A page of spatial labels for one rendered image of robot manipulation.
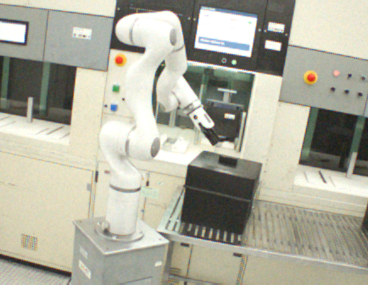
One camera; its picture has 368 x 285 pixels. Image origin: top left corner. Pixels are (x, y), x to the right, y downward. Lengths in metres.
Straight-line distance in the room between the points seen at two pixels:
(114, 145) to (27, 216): 1.24
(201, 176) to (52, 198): 1.07
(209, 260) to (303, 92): 1.05
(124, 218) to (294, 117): 1.04
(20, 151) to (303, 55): 1.62
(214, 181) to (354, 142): 1.23
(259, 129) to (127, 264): 0.97
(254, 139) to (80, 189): 1.00
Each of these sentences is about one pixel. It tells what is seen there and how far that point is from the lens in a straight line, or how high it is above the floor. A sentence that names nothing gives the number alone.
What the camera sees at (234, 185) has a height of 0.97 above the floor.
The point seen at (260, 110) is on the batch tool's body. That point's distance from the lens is 2.22.
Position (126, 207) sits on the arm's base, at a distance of 1.66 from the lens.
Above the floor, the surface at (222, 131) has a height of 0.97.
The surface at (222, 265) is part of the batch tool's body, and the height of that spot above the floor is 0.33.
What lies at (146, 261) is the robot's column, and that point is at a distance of 1.73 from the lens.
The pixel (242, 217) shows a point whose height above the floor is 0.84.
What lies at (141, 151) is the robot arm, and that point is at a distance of 1.56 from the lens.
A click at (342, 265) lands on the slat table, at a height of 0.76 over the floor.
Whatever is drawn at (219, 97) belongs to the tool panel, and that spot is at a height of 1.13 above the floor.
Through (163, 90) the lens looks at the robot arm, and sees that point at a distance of 1.84.
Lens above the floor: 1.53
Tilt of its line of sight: 13 degrees down
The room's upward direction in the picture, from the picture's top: 9 degrees clockwise
